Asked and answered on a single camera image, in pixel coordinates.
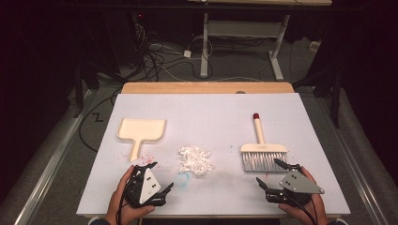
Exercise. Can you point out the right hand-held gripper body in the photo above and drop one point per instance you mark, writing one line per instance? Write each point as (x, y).
(297, 184)

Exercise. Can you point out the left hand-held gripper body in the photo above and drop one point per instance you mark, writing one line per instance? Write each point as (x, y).
(149, 186)

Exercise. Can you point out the cream hand brush red tip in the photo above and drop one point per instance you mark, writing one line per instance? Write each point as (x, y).
(264, 156)

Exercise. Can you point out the pile of white paper scraps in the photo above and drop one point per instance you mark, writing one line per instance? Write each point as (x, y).
(195, 159)

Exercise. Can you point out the person's right hand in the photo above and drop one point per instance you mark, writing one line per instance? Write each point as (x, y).
(313, 215)

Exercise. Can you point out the person's left hand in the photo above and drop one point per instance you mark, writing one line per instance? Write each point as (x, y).
(114, 203)

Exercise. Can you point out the cream plastic dustpan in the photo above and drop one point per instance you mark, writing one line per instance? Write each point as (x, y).
(140, 129)

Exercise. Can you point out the white table mat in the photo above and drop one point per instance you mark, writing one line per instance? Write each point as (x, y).
(219, 193)

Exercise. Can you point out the black metal stand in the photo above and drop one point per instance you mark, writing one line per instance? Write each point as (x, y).
(78, 93)
(335, 103)

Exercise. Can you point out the wooden table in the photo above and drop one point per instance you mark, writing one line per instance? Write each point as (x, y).
(203, 87)

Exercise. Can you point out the white power adapter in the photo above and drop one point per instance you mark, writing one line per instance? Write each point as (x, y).
(187, 53)

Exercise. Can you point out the grey metal floor rail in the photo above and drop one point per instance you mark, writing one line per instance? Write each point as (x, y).
(369, 200)
(47, 175)

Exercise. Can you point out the white metal desk frame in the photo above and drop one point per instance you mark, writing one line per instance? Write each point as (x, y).
(205, 47)

